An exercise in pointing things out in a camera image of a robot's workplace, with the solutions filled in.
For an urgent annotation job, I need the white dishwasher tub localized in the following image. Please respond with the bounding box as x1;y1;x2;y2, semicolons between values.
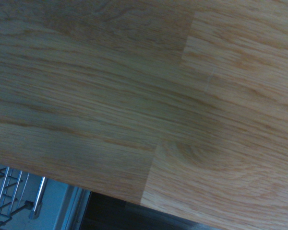
0;161;93;230

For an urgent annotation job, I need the metal wire dishwasher rack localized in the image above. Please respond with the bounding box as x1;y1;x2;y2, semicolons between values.
0;165;48;230

